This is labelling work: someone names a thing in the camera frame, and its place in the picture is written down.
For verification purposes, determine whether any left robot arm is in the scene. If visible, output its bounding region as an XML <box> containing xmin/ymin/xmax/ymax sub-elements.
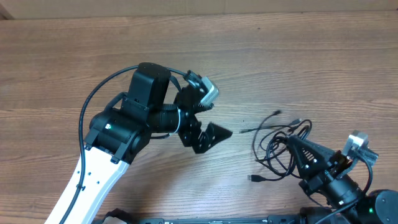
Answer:
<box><xmin>47</xmin><ymin>62</ymin><xmax>232</xmax><ymax>223</ymax></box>

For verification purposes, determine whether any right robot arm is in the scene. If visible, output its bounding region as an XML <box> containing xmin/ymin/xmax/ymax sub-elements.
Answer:
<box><xmin>287</xmin><ymin>130</ymin><xmax>397</xmax><ymax>223</ymax></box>

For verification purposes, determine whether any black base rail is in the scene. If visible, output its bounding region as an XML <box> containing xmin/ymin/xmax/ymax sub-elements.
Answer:
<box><xmin>93</xmin><ymin>208</ymin><xmax>302</xmax><ymax>224</ymax></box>

